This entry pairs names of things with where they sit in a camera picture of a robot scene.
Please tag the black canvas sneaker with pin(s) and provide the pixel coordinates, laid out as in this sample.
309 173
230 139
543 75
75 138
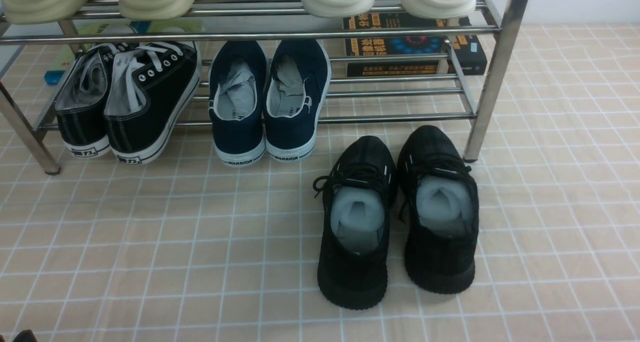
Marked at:
150 87
80 104

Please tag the navy canvas shoe right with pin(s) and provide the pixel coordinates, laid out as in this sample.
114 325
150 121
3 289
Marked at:
300 74

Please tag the navy canvas shoe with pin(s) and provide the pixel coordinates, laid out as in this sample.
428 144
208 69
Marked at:
300 74
237 78

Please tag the navy canvas shoe left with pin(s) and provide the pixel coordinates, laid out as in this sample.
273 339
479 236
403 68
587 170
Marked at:
237 78

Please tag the steel shoe rack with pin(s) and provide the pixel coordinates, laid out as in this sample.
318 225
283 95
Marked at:
503 28

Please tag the black knit sneaker left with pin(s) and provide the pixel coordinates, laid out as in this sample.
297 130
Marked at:
357 197

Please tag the black knit sneaker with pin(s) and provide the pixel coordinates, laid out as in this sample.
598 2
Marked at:
442 206
357 197

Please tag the black knit sneaker right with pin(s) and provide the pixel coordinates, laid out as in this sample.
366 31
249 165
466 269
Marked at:
442 206

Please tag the black book with yellow text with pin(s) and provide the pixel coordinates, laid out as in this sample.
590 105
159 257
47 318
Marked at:
401 53

